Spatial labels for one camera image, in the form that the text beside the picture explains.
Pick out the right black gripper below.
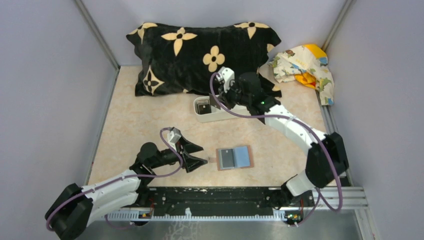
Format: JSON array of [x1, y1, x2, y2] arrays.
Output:
[[216, 79, 251, 111]]

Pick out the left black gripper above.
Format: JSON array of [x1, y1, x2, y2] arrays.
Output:
[[150, 135, 208, 173]]

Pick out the dark card sleeve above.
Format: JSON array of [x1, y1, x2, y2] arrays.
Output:
[[209, 93, 221, 110]]

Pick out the brown leather card holder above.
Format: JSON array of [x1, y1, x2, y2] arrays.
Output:
[[216, 145, 254, 171]]

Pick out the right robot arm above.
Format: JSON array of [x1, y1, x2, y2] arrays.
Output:
[[210, 67, 349, 206]]

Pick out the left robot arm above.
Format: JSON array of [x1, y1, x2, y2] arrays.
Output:
[[44, 128, 207, 240]]

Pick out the stack of cards in bin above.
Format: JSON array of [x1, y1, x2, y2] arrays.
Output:
[[194, 99, 212, 115]]

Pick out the grey card left sleeve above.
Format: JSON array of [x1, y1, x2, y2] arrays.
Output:
[[220, 149, 235, 169]]

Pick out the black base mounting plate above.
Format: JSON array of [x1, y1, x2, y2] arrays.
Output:
[[131, 186, 315, 217]]

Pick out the black floral pillow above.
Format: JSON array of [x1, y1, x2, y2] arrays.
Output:
[[126, 21, 282, 97]]

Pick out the cartoon print cloth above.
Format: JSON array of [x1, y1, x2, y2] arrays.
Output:
[[268, 44, 335, 106]]

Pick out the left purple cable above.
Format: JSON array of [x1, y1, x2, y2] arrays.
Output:
[[45, 127, 185, 233]]

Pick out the purple cable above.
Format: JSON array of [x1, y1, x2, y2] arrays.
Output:
[[45, 127, 185, 233], [209, 71, 344, 213]]

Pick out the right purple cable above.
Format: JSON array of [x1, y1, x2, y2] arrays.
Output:
[[209, 71, 344, 213]]

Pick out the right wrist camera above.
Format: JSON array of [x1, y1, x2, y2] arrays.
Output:
[[216, 66, 235, 93]]

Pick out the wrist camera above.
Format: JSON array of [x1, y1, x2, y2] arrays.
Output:
[[216, 66, 235, 93], [167, 127, 182, 145]]

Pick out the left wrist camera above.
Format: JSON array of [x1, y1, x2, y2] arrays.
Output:
[[167, 127, 182, 145]]

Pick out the aluminium frame rail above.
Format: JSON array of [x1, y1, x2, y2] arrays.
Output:
[[67, 187, 369, 223]]

